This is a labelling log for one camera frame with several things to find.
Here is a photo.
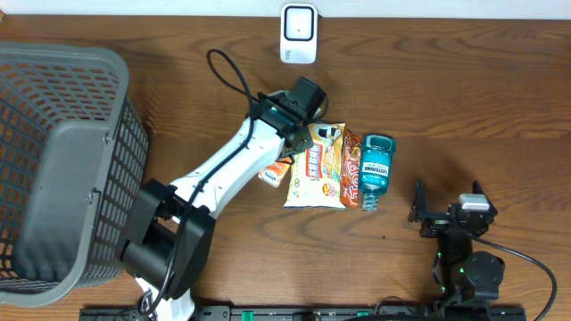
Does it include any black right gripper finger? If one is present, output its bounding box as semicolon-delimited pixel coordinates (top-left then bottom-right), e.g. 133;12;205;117
408;180;429;222
472;180;497;214

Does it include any blue mouthwash bottle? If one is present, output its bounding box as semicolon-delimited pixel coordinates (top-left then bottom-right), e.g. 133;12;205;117
358;135;396;211

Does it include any small orange candy box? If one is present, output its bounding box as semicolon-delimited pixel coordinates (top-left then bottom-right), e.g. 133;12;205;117
258;158;293;188

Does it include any orange Toppo snack box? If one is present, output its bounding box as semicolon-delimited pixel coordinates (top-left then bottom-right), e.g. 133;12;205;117
340;130;362;207

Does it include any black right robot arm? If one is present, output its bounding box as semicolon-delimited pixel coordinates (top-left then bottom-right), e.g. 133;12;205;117
408;181;505;305

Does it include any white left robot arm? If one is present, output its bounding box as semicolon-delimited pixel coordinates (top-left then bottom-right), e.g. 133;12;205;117
115;78;328;320

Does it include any grey plastic shopping basket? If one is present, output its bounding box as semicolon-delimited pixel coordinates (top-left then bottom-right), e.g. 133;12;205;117
1;42;148;308

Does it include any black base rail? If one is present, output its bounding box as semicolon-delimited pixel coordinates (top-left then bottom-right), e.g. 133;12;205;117
79;304;527;321

